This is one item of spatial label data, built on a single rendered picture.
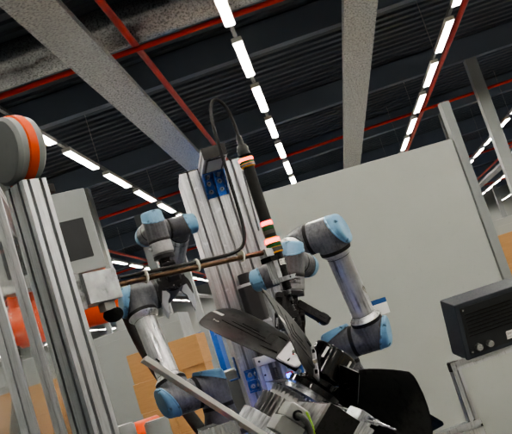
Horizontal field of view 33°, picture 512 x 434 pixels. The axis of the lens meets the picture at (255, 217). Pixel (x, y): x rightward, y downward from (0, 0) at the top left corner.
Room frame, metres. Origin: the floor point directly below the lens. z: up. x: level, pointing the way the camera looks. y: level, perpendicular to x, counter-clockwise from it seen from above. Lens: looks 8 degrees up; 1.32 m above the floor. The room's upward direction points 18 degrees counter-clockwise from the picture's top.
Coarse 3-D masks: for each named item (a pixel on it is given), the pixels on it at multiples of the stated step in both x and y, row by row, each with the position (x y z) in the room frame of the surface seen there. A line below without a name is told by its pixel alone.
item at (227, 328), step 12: (228, 312) 2.39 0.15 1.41; (240, 312) 2.43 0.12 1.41; (204, 324) 2.27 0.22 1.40; (216, 324) 2.30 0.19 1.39; (228, 324) 2.32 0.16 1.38; (240, 324) 2.34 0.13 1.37; (252, 324) 2.35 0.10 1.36; (264, 324) 2.38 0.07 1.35; (228, 336) 2.27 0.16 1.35; (240, 336) 2.29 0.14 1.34; (252, 336) 2.31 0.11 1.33; (264, 336) 2.32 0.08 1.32; (276, 336) 2.33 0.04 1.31; (252, 348) 2.27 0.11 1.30; (264, 348) 2.28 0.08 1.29; (276, 348) 2.29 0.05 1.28
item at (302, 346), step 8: (272, 304) 2.01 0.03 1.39; (280, 312) 2.03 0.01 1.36; (288, 320) 2.06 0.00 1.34; (288, 328) 2.01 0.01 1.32; (296, 328) 2.10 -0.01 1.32; (288, 336) 1.96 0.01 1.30; (296, 336) 2.06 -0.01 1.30; (304, 336) 2.15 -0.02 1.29; (296, 344) 2.02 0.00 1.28; (304, 344) 2.11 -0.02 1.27; (296, 352) 1.94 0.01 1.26; (304, 352) 2.09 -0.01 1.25; (304, 360) 2.06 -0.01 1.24; (304, 368) 2.02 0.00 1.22; (312, 368) 2.15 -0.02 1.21; (312, 376) 2.15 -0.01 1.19
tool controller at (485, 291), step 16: (480, 288) 2.89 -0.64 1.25; (496, 288) 2.84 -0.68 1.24; (448, 304) 2.82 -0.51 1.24; (464, 304) 2.79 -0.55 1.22; (480, 304) 2.80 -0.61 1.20; (496, 304) 2.81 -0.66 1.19; (448, 320) 2.86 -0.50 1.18; (464, 320) 2.79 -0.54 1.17; (480, 320) 2.81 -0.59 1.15; (496, 320) 2.83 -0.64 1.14; (448, 336) 2.90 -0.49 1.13; (464, 336) 2.81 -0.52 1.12; (480, 336) 2.82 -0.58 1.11; (496, 336) 2.84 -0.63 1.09; (464, 352) 2.83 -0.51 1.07; (480, 352) 2.83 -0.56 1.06
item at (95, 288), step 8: (88, 272) 1.88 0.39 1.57; (96, 272) 1.89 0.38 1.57; (104, 272) 1.91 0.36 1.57; (112, 272) 1.92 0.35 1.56; (80, 280) 1.87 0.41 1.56; (88, 280) 1.87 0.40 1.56; (96, 280) 1.89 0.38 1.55; (104, 280) 1.90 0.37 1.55; (112, 280) 1.92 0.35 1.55; (80, 288) 1.87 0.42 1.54; (88, 288) 1.87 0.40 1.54; (96, 288) 1.88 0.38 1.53; (104, 288) 1.90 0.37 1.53; (112, 288) 1.91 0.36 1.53; (80, 296) 1.86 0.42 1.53; (88, 296) 1.87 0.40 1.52; (96, 296) 1.88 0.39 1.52; (104, 296) 1.89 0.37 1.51; (112, 296) 1.91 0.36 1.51; (120, 296) 1.93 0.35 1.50; (88, 304) 1.87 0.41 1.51; (96, 304) 1.91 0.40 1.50
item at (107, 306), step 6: (102, 306) 1.92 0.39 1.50; (108, 306) 1.92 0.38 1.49; (114, 306) 1.94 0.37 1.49; (102, 312) 1.93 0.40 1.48; (108, 312) 1.92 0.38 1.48; (114, 312) 1.93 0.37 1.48; (120, 312) 1.94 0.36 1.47; (108, 318) 1.92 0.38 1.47; (114, 318) 1.93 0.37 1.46; (120, 318) 1.94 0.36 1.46
